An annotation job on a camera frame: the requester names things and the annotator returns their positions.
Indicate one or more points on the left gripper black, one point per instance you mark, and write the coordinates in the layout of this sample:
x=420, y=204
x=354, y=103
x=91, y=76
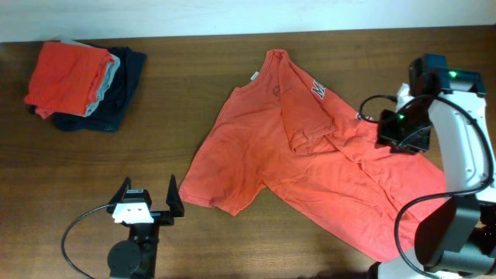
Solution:
x=175, y=204

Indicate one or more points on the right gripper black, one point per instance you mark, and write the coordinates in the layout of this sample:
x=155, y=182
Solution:
x=386, y=137

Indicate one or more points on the orange-red t-shirt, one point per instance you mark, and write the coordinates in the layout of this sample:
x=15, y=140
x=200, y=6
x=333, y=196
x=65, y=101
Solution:
x=287, y=132

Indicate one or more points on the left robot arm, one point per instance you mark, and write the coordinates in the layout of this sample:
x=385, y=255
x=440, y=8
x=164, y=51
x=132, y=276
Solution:
x=136, y=256

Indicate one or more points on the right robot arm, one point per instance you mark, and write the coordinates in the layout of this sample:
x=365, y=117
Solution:
x=457, y=240

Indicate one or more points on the folded dark navy garment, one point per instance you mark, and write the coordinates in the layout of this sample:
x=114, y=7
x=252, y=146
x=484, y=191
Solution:
x=111, y=109

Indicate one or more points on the folded grey shirt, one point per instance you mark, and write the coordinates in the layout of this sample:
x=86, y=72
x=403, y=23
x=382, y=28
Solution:
x=86, y=74

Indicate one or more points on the folded red-orange shirt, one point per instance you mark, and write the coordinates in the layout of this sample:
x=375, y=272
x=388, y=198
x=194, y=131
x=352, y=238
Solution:
x=43, y=83

